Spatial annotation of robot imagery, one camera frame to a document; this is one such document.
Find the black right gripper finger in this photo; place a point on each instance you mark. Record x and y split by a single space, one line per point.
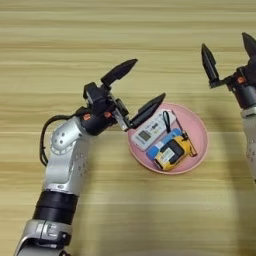
250 46
210 65

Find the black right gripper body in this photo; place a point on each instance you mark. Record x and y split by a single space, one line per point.
246 93

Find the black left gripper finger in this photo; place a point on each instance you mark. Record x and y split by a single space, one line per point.
118 71
146 110

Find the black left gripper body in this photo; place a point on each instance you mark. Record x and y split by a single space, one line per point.
96 123

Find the white remote control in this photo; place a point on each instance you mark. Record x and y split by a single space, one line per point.
150 130

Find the blue glue stick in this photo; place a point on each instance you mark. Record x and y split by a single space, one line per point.
154 150

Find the yellow black tape measure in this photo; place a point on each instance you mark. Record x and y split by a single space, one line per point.
171 153

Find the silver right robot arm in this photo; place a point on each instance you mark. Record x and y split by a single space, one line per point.
250 140

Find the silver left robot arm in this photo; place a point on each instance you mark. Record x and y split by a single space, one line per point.
65 163

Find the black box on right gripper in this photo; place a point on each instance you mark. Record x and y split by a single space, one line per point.
252 68

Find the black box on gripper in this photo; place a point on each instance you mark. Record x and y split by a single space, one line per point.
95 96
252 68

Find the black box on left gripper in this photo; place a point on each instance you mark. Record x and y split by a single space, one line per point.
95 96

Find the pink round plate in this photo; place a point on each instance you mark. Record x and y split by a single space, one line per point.
196 133

